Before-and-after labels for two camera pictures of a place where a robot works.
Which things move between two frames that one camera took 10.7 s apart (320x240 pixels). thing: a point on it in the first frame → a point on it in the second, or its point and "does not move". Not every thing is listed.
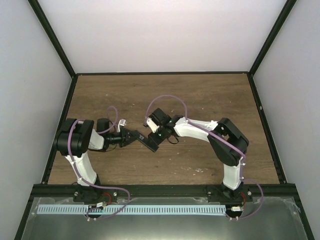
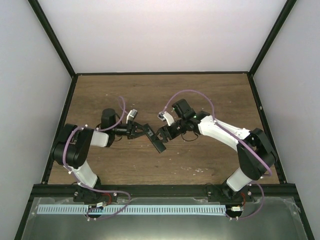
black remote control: [148, 142] → [159, 145]
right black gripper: [156, 140] does not move
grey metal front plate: [266, 218] does not move
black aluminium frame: [110, 194] does not move
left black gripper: [125, 134] → [131, 130]
